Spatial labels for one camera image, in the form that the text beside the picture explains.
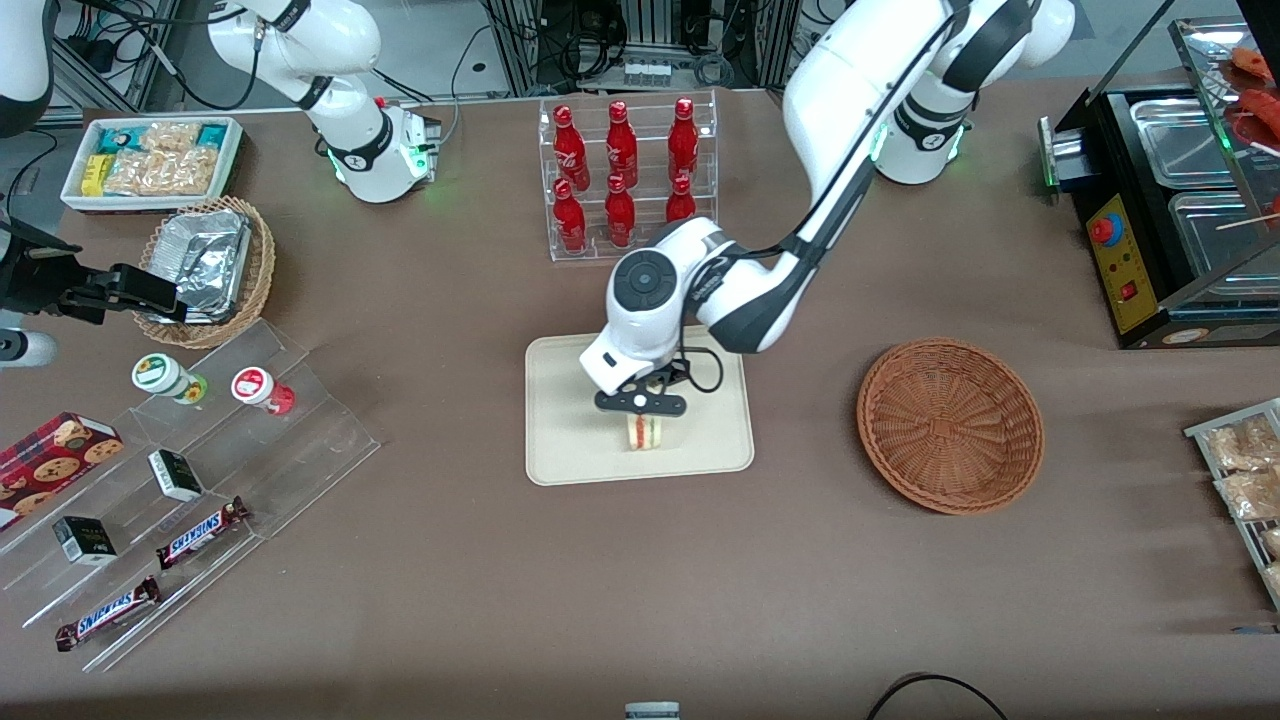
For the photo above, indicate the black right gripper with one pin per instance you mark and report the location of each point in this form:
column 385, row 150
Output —
column 32, row 283

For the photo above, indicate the triangular sandwich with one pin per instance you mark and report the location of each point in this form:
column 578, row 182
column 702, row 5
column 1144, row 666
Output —
column 646, row 432

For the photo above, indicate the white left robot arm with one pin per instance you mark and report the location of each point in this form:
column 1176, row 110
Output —
column 850, row 90

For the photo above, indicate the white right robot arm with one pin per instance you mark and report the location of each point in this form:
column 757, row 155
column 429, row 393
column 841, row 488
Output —
column 360, row 150

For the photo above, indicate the cream plastic tray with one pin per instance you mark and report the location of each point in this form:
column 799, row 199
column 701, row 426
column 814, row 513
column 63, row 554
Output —
column 570, row 450

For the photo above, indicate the light oval wicker basket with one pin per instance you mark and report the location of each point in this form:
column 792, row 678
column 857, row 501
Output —
column 262, row 260

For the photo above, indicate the brown round wicker basket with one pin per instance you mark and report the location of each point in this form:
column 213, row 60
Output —
column 950, row 430

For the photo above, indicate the green lid snack cup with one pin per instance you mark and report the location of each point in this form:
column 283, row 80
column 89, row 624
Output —
column 158, row 373

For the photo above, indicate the aluminium foil container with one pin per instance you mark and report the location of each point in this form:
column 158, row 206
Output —
column 205, row 260

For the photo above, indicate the white rectangular snack bin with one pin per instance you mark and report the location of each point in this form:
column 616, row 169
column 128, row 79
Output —
column 72, row 198

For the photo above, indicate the yellow snack pack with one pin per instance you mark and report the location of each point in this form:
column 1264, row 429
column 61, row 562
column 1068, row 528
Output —
column 95, row 175

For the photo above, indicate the large clear cracker bag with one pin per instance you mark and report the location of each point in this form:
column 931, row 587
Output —
column 160, row 172

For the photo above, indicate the clear acrylic bottle rack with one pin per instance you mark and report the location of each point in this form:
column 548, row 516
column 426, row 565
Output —
column 600, row 256

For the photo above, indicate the red lid snack cup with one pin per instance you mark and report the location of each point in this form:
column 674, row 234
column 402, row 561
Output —
column 255, row 385

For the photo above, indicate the red cola bottle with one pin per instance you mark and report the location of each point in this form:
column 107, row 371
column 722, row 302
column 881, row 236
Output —
column 570, row 150
column 681, row 200
column 620, row 215
column 621, row 145
column 683, row 140
column 569, row 220

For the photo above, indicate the red cookie box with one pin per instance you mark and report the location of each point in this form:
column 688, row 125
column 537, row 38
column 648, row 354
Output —
column 55, row 465

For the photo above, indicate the small teal snack pack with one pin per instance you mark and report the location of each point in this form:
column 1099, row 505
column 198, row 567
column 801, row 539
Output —
column 212, row 136

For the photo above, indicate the small black box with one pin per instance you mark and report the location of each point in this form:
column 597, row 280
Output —
column 175, row 475
column 85, row 540

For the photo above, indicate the clear acrylic stepped display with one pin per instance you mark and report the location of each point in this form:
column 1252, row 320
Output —
column 300, row 440

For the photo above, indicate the brown Snickers bar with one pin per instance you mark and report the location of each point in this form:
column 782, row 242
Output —
column 108, row 613
column 200, row 533

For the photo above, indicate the small grey device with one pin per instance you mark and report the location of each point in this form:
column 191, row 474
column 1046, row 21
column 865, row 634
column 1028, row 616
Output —
column 652, row 712

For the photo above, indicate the red round knob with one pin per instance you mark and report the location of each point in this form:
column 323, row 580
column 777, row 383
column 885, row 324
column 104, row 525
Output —
column 1105, row 230

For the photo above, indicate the black food warmer cabinet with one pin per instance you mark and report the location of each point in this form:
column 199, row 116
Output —
column 1150, row 338

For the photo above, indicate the steel food pan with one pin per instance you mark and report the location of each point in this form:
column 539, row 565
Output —
column 1215, row 235
column 1180, row 145

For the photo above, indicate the clear bagged snack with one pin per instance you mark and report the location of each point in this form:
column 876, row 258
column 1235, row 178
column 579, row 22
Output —
column 1274, row 580
column 1250, row 495
column 1245, row 445
column 1272, row 543

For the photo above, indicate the red food piece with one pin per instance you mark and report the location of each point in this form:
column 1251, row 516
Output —
column 1262, row 115
column 1258, row 62

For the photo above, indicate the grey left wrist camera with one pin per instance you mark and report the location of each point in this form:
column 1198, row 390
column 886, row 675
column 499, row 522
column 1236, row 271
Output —
column 615, row 403

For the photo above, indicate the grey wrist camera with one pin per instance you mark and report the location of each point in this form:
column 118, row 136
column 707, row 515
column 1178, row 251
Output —
column 615, row 403
column 25, row 349

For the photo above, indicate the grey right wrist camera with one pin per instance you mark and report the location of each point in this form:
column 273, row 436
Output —
column 25, row 349

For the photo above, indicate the aluminium equipment frame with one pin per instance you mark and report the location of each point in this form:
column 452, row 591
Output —
column 650, row 30

